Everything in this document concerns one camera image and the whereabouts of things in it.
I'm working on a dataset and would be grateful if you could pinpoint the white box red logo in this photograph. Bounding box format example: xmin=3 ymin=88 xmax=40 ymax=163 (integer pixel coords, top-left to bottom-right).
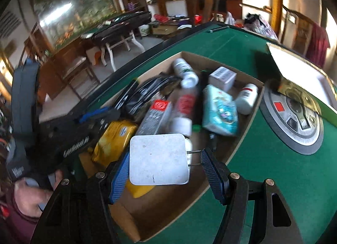
xmin=135 ymin=99 xmax=172 ymax=136

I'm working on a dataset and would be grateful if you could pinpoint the small white orange stool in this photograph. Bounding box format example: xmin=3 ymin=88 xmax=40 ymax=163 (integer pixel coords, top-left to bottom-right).
xmin=86 ymin=48 xmax=106 ymax=66

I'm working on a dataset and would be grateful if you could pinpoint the dark red cloth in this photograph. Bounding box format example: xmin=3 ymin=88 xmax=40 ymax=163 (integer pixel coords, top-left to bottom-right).
xmin=306 ymin=23 xmax=331 ymax=69

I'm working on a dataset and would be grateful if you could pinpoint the black pouch bag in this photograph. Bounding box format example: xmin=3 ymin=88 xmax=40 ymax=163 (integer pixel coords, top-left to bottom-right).
xmin=124 ymin=75 xmax=183 ymax=116

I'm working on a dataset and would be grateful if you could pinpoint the white power adapter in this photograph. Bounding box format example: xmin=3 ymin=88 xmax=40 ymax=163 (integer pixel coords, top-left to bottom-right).
xmin=129 ymin=133 xmax=204 ymax=186

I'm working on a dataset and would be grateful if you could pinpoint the person's left hand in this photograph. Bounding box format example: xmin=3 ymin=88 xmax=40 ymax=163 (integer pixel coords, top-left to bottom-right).
xmin=12 ymin=172 xmax=65 ymax=219

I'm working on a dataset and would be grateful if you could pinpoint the white medicine box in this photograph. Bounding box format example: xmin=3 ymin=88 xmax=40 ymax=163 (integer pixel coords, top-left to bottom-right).
xmin=209 ymin=66 xmax=237 ymax=92

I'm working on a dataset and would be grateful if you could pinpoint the flower wall painting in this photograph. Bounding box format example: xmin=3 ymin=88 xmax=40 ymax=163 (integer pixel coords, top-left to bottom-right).
xmin=26 ymin=0 xmax=119 ymax=50

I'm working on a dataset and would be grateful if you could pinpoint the white bottle red label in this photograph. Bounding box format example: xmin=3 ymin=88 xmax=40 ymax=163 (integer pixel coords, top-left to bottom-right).
xmin=235 ymin=83 xmax=259 ymax=115

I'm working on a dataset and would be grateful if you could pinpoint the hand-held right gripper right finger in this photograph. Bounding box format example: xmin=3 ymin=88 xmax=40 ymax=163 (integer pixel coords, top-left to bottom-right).
xmin=200 ymin=148 xmax=306 ymax=244

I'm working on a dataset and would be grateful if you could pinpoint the low wooden cabinet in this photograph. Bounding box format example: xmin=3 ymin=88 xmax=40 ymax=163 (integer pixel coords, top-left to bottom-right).
xmin=151 ymin=24 xmax=175 ymax=36

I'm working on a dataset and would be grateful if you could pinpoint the tall white bottle green label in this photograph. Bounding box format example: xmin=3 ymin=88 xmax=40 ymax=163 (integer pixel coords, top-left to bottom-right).
xmin=173 ymin=58 xmax=199 ymax=88

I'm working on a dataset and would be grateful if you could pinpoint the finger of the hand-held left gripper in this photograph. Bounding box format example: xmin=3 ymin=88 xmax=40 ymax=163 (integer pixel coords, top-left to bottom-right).
xmin=78 ymin=106 xmax=122 ymax=129

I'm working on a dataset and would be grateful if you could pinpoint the dark mahjong table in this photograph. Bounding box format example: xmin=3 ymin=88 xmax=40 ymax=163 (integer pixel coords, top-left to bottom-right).
xmin=81 ymin=11 xmax=152 ymax=72

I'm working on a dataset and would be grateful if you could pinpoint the cardboard box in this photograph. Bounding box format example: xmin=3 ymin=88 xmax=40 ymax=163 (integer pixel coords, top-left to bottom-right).
xmin=79 ymin=51 xmax=265 ymax=243

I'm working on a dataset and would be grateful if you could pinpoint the brown wooden armchair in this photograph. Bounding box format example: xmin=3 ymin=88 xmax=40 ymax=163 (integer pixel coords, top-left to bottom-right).
xmin=39 ymin=39 xmax=101 ymax=100

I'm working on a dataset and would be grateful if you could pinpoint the yellow round container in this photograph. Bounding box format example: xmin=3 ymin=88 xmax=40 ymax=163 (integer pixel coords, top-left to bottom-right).
xmin=125 ymin=181 xmax=156 ymax=199

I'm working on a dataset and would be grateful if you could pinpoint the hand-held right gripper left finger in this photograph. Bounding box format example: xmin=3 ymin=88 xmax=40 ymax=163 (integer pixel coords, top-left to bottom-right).
xmin=30 ymin=151 xmax=132 ymax=244

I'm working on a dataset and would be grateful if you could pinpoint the wooden chair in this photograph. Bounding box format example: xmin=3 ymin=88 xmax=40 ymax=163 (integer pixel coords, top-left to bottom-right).
xmin=186 ymin=0 xmax=226 ymax=27
xmin=281 ymin=7 xmax=317 ymax=55

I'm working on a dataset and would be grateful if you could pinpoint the round grey table console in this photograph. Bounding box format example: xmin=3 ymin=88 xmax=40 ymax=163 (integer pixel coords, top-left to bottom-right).
xmin=259 ymin=86 xmax=325 ymax=155

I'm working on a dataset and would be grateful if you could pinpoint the black pen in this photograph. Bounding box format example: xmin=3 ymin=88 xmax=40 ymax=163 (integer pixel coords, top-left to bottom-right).
xmin=209 ymin=25 xmax=230 ymax=34

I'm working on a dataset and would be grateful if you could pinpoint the yellow gold foil pouch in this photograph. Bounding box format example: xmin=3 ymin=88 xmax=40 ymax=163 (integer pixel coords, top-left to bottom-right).
xmin=92 ymin=120 xmax=138 ymax=169

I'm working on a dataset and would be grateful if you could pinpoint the pile of patterned bags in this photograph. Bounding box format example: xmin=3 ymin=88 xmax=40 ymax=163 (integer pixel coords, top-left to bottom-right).
xmin=243 ymin=14 xmax=279 ymax=41

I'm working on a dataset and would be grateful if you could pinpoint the person's left forearm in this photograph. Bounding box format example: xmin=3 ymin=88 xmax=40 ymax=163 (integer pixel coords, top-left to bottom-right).
xmin=0 ymin=202 xmax=43 ymax=244

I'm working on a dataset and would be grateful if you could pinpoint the light blue tissue pack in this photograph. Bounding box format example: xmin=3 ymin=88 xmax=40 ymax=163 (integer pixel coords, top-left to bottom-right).
xmin=202 ymin=84 xmax=239 ymax=137

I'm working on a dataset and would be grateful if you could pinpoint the clear package red item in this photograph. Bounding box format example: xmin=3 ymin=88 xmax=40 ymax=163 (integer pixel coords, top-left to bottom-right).
xmin=168 ymin=86 xmax=200 ymax=137

